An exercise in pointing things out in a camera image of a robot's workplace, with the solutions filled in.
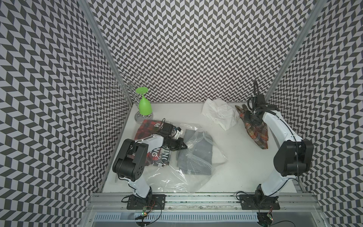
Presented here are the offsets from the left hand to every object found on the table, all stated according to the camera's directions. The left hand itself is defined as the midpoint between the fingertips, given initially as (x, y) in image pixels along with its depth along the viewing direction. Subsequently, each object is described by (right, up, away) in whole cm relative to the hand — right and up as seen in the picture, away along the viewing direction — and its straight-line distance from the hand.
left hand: (186, 148), depth 89 cm
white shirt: (+26, +25, +22) cm, 42 cm away
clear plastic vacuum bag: (-10, -16, -9) cm, 21 cm away
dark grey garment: (+6, -4, -11) cm, 13 cm away
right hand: (+39, +17, -1) cm, 43 cm away
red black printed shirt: (-17, -4, -5) cm, 18 cm away
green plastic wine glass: (-25, +25, -2) cm, 36 cm away
